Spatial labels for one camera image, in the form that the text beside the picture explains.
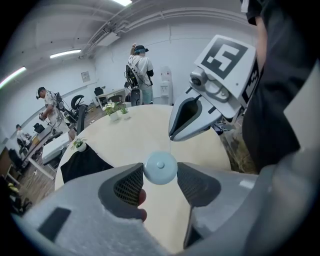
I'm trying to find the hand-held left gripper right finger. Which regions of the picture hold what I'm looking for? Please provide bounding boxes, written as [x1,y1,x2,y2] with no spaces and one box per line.
[174,161,258,256]

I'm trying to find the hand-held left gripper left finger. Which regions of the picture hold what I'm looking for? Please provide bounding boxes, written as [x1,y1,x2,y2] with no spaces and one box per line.
[15,162,173,256]

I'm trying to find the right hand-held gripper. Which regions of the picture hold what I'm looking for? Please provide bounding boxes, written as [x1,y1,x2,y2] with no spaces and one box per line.
[168,34,265,143]

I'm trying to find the small white round object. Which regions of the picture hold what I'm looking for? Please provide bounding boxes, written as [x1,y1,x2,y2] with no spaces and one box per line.
[143,134,179,185]

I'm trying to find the person's right forearm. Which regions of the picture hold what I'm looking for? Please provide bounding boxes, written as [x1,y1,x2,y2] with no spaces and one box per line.
[254,14,269,74]

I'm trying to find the person's left hand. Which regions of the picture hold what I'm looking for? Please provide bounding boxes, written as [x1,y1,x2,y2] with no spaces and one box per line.
[136,189,148,223]

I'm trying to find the white water dispenser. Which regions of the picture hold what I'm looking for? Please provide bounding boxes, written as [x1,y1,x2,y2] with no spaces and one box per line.
[159,66,174,106]

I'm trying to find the person's camouflage trousers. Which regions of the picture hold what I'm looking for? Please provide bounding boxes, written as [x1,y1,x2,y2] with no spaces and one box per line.
[219,124,259,174]

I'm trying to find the grey shell backpack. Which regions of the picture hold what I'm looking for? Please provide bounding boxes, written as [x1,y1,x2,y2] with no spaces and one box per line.
[130,88,144,107]

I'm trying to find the black cloth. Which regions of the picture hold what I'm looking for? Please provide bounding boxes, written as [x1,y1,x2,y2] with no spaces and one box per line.
[60,146,115,185]

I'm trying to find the spiky green potted plant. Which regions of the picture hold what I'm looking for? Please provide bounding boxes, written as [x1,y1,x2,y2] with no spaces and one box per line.
[119,103,131,120]

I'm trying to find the small leafy potted plant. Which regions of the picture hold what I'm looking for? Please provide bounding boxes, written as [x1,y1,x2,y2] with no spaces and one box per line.
[71,136,88,152]

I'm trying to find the white-flowered potted plant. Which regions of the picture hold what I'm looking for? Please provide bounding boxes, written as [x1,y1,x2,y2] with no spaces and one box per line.
[102,101,120,123]

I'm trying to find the grey desk with white legs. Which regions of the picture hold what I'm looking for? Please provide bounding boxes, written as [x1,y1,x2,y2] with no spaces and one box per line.
[21,123,63,181]

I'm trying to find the person's black shirt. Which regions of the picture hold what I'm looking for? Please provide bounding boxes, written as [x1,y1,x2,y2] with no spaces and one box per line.
[241,0,320,173]

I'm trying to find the black curved-headrest office chair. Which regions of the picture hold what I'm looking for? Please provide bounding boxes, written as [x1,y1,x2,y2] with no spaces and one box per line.
[70,94,87,118]

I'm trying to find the ceiling air conditioner unit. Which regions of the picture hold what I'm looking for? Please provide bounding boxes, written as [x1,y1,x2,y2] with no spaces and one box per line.
[88,26,121,48]

